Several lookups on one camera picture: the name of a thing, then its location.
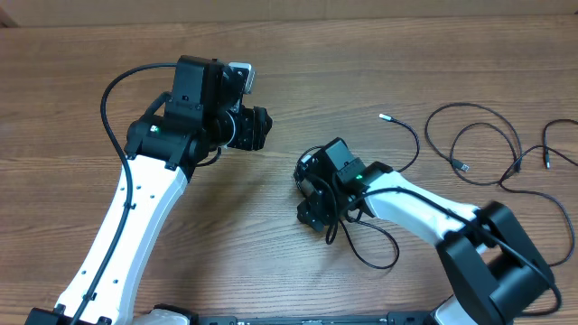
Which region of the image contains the thin black USB-C cable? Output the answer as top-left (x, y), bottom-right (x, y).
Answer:
top-left (336, 113), bottom-right (421, 271)

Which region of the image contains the thick black USB-A cable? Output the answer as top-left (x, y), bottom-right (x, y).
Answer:
top-left (424, 102), bottom-right (524, 187)

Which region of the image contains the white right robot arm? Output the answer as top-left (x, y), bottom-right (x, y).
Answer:
top-left (294, 138), bottom-right (561, 324)

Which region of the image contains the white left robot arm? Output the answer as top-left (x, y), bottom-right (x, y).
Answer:
top-left (25, 55), bottom-right (272, 325)

